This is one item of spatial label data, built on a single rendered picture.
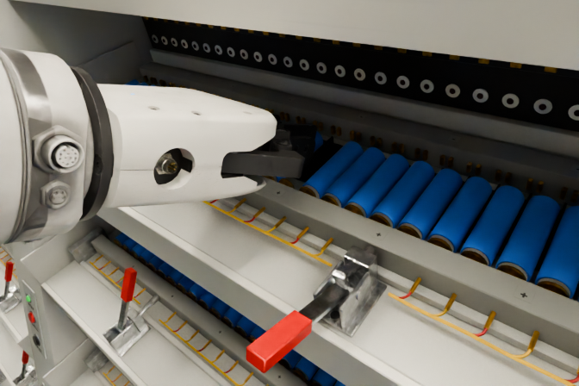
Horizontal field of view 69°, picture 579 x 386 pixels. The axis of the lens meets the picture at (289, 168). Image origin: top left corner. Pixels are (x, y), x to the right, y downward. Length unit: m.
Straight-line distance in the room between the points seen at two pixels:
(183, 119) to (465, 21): 0.13
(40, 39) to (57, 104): 0.40
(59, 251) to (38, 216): 0.47
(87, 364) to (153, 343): 0.26
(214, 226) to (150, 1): 0.17
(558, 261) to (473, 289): 0.05
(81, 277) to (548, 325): 0.55
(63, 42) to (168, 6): 0.30
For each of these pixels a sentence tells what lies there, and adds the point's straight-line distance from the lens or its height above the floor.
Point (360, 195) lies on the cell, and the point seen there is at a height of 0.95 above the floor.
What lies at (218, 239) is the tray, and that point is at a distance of 0.32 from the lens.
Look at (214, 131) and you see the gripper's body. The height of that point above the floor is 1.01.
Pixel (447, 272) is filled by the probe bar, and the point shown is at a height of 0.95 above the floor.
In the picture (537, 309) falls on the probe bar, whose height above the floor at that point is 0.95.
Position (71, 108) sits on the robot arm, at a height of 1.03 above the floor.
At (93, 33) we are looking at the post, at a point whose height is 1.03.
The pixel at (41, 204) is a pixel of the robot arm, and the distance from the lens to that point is 0.19.
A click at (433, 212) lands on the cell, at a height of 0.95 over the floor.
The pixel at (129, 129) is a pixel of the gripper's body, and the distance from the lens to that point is 0.19.
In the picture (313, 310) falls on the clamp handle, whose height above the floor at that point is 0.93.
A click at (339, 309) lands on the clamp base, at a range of 0.26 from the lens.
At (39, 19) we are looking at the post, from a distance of 0.58.
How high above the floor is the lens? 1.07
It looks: 21 degrees down
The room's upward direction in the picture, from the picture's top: 4 degrees clockwise
